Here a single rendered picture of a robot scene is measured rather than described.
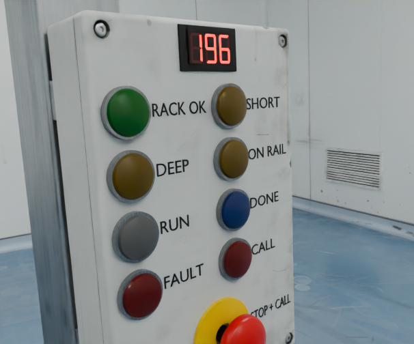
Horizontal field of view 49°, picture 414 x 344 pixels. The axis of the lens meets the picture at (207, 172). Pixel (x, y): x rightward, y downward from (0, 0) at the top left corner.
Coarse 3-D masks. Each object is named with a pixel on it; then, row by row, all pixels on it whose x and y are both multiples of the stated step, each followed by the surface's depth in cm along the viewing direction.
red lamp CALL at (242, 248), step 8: (232, 248) 31; (240, 248) 32; (248, 248) 32; (232, 256) 31; (240, 256) 32; (248, 256) 32; (224, 264) 31; (232, 264) 31; (240, 264) 32; (248, 264) 32; (232, 272) 31; (240, 272) 32
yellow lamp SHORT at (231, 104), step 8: (224, 88) 30; (232, 88) 30; (224, 96) 29; (232, 96) 30; (240, 96) 30; (224, 104) 29; (232, 104) 30; (240, 104) 30; (224, 112) 29; (232, 112) 30; (240, 112) 30; (224, 120) 30; (232, 120) 30; (240, 120) 31
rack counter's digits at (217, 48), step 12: (192, 36) 28; (204, 36) 28; (216, 36) 29; (228, 36) 30; (192, 48) 28; (204, 48) 28; (216, 48) 29; (228, 48) 30; (192, 60) 28; (204, 60) 29; (216, 60) 29; (228, 60) 30
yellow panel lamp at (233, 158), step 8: (232, 144) 30; (240, 144) 31; (224, 152) 30; (232, 152) 30; (240, 152) 31; (224, 160) 30; (232, 160) 30; (240, 160) 31; (248, 160) 32; (224, 168) 30; (232, 168) 30; (240, 168) 31; (232, 176) 31
